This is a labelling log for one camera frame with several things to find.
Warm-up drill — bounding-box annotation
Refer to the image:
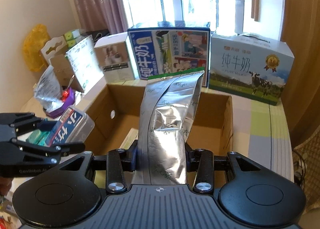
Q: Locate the yellow plastic bag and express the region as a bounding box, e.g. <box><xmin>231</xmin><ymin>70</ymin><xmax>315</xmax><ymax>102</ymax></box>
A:
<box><xmin>22</xmin><ymin>24</ymin><xmax>51</xmax><ymax>72</ymax></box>

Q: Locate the blue label plastic case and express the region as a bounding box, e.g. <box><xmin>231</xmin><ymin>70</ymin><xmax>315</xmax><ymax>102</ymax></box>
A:
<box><xmin>45</xmin><ymin>106</ymin><xmax>95</xmax><ymax>147</ymax></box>

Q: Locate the white cow milk box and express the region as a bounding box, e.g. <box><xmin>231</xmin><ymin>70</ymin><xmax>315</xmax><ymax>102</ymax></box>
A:
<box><xmin>208</xmin><ymin>34</ymin><xmax>295</xmax><ymax>106</ymax></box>

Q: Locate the checkered tablecloth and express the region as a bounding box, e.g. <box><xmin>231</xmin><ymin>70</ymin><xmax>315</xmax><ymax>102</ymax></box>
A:
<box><xmin>10</xmin><ymin>76</ymin><xmax>295</xmax><ymax>194</ymax></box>

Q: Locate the large white medicine box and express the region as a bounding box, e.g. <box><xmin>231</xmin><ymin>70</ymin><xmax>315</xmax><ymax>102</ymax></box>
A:
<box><xmin>120</xmin><ymin>128</ymin><xmax>138</xmax><ymax>149</ymax></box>

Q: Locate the silver printed plastic bag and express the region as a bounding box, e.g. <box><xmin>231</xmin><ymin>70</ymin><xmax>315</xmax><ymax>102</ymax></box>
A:
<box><xmin>34</xmin><ymin>65</ymin><xmax>63</xmax><ymax>113</ymax></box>

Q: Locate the brown cardboard box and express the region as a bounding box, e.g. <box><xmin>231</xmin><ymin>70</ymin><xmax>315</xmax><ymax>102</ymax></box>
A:
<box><xmin>83</xmin><ymin>79</ymin><xmax>234</xmax><ymax>185</ymax></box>

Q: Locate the teal snack packet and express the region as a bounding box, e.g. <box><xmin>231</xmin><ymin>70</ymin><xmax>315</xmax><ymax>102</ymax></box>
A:
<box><xmin>26</xmin><ymin>130</ymin><xmax>52</xmax><ymax>147</ymax></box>

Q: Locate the brown quilted chair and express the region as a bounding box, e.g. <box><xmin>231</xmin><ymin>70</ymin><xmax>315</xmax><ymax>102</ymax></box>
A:
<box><xmin>292</xmin><ymin>127</ymin><xmax>319</xmax><ymax>214</ymax></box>

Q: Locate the blue milk carton box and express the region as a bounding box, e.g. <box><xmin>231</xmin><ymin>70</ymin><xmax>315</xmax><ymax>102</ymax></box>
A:
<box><xmin>127</xmin><ymin>26</ymin><xmax>210</xmax><ymax>87</ymax></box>

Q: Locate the silver foil pouch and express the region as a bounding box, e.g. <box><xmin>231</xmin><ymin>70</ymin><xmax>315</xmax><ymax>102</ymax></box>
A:
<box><xmin>132</xmin><ymin>67</ymin><xmax>204</xmax><ymax>185</ymax></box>

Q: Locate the white paper bag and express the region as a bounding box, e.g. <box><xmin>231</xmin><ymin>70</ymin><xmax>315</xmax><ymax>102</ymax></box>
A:
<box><xmin>66</xmin><ymin>35</ymin><xmax>103</xmax><ymax>93</ymax></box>

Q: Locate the small beige product box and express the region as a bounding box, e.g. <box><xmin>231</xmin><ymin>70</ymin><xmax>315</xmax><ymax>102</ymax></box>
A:
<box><xmin>94</xmin><ymin>32</ymin><xmax>138</xmax><ymax>83</ymax></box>

